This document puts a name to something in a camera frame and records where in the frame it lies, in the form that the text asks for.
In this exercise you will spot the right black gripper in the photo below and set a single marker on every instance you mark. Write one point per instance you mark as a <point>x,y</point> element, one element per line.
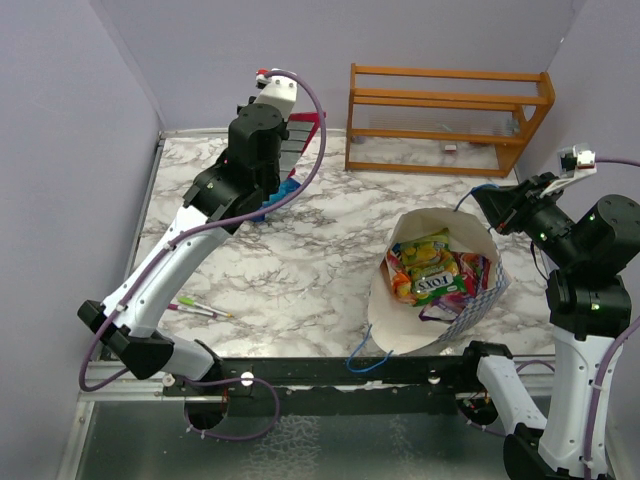
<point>507,205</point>

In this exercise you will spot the blue checkered paper bag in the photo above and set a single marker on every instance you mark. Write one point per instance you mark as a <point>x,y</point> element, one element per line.
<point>394,326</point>

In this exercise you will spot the blue snack bag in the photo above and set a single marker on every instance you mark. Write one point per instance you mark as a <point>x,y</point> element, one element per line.
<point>286,187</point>

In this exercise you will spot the red snack bag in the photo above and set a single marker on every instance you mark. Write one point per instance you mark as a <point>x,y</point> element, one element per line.
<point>301,128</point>

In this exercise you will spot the purple snack bag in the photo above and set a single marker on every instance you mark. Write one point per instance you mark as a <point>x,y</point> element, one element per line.
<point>473,274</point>

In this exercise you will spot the orange candy bag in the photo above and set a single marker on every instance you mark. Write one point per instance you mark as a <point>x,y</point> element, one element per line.
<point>400,281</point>

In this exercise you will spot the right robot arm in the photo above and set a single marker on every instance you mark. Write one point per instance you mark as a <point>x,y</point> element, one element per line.
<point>590,311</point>

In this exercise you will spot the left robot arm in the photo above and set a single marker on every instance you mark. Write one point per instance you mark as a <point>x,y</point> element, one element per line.
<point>242,178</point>

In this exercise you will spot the green Fox's candy bag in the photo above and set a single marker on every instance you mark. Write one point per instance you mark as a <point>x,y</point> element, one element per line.
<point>429,262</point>

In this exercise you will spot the wooden rack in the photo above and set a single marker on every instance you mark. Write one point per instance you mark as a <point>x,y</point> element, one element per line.
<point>400,118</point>

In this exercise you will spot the pens on table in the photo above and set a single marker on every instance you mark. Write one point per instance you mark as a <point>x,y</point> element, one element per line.
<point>190,305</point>

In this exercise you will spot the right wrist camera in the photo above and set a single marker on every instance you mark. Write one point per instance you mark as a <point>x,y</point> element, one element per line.
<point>577,163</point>

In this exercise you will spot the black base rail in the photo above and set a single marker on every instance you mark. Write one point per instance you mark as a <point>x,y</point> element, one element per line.
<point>327,387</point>

